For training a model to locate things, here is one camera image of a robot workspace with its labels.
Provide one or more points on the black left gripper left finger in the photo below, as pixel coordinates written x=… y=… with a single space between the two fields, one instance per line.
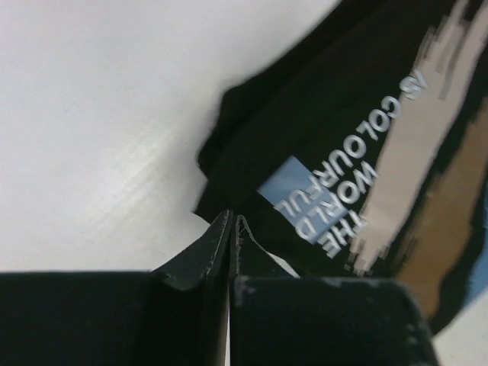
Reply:
x=189 y=302

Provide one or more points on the black t shirt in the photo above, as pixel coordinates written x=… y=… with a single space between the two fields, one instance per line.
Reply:
x=362 y=152

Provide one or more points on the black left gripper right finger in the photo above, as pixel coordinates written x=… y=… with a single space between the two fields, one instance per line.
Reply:
x=257 y=335

